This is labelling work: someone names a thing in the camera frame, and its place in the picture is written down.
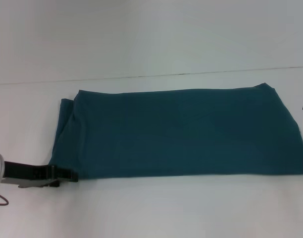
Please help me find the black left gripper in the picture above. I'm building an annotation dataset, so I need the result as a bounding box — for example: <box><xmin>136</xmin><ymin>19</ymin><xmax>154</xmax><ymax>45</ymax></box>
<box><xmin>3</xmin><ymin>160</ymin><xmax>79</xmax><ymax>188</ymax></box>

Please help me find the left arm cable with connector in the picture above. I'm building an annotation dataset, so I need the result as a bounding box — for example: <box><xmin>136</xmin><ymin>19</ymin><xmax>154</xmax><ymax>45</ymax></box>
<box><xmin>0</xmin><ymin>189</ymin><xmax>10</xmax><ymax>207</ymax></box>

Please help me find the teal t-shirt with FREE print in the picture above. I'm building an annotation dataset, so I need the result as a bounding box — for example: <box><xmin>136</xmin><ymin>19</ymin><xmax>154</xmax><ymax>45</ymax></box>
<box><xmin>49</xmin><ymin>82</ymin><xmax>303</xmax><ymax>179</ymax></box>

